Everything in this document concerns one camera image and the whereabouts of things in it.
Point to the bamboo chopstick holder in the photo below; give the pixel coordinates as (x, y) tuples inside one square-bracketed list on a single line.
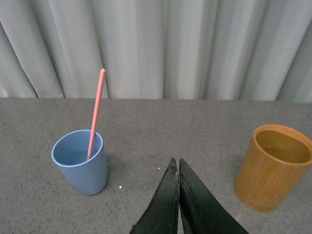
[(276, 159)]

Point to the pink chopstick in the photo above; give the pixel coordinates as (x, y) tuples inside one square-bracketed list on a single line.
[(96, 111)]

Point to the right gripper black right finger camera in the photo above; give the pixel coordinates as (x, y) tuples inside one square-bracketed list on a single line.
[(201, 213)]

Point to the white curtain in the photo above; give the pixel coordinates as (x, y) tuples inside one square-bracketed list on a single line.
[(177, 49)]

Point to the blue plastic cup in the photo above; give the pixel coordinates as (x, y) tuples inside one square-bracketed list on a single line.
[(88, 176)]

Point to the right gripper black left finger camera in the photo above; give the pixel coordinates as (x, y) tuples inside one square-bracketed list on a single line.
[(161, 215)]

